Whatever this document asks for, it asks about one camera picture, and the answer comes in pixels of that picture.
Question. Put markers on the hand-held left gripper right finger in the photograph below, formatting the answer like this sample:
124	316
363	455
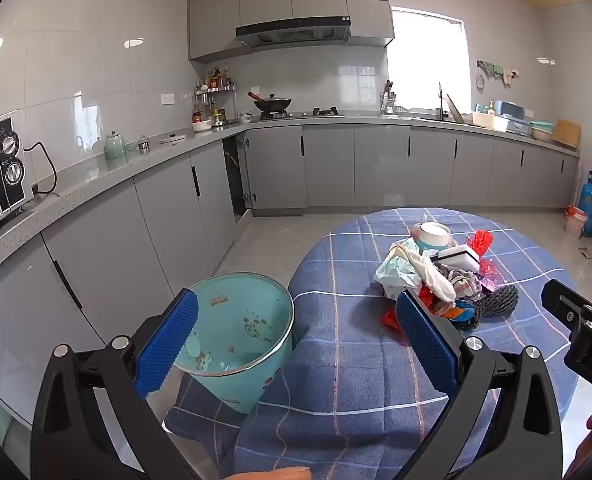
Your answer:
425	340

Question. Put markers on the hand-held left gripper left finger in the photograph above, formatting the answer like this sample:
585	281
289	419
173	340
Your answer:
168	340

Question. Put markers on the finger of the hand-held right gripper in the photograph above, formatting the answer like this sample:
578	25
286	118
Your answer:
563	305

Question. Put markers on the orange blue wrapper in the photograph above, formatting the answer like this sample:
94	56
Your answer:
459	312

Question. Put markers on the black mesh cloth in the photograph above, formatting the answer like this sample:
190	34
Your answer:
498	299

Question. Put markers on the teal cartoon trash bin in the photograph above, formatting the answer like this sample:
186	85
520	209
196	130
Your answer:
236	320

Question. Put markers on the red clear plastic film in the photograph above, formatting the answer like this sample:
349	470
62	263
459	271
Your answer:
489	267

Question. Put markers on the white sponge block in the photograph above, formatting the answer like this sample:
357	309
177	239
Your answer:
458	257

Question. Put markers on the red mesh net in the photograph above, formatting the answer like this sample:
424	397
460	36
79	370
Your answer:
480	244

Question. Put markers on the white paper cup blue band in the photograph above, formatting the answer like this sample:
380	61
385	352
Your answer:
433	237

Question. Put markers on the person's left hand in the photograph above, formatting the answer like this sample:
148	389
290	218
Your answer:
276	474

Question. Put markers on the pink bucket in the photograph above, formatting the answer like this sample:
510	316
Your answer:
574	222

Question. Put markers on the blue gas cylinder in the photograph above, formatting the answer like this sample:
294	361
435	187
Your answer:
589	205

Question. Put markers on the brown square board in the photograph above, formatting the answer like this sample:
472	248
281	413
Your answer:
566	134

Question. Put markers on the small steel pot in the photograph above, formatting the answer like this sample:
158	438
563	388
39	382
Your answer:
144	146

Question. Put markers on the light blue storage box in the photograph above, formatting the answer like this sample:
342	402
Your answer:
515	115

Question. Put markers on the white plastic basin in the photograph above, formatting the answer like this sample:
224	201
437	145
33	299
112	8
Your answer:
490	121

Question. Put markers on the teal kettle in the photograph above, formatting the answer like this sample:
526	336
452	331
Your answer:
113	147

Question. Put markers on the grey base cabinets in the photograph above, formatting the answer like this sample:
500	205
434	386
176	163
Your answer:
326	165

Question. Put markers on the white bowl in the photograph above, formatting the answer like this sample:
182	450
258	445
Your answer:
202	126

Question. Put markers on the leaning wooden cutting board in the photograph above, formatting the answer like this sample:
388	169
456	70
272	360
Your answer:
454	110

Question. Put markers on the small white jar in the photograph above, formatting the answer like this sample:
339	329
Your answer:
246	117

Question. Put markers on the black faucet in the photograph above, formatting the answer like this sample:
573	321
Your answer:
441	102

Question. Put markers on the knife and utensil rack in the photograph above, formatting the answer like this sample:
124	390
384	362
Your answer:
388	100

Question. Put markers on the spice rack with bottles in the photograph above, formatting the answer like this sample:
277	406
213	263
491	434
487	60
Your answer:
216	92

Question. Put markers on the black wok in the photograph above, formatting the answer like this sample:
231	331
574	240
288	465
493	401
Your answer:
273	105

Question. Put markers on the gas stove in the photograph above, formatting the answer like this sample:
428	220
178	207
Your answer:
301	113

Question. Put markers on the bright window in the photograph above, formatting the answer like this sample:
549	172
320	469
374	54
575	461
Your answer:
425	60

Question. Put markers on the black range hood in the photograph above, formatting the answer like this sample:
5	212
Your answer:
291	30

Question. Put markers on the white wall socket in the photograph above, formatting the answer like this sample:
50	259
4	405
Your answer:
167	99

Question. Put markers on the wall hooks with cloths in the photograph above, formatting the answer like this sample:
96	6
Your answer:
493	70

